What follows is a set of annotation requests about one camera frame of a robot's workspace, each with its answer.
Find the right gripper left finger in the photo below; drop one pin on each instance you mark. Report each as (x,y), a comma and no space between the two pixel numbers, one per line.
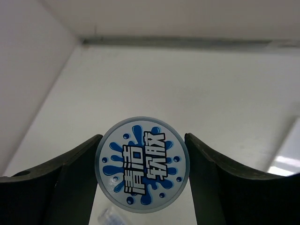
(60,191)

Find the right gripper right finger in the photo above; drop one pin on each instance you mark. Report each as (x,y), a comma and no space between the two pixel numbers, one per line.
(226,192)

